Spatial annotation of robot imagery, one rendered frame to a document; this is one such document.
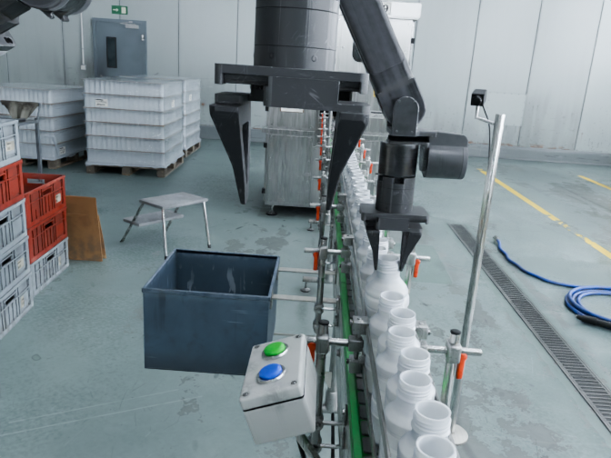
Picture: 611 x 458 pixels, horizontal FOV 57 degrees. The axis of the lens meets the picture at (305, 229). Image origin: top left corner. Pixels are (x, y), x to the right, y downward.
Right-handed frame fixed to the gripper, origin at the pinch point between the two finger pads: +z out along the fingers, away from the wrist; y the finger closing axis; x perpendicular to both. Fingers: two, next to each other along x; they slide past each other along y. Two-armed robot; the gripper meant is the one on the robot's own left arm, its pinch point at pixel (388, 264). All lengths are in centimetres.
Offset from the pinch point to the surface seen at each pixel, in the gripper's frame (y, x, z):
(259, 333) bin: 25, -41, 34
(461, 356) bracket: -12.0, 4.9, 12.9
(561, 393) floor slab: -115, -168, 120
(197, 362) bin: 40, -41, 43
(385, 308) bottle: 0.8, 7.4, 4.3
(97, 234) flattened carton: 171, -300, 92
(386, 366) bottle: 1.7, 19.2, 7.4
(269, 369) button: 16.8, 21.6, 7.4
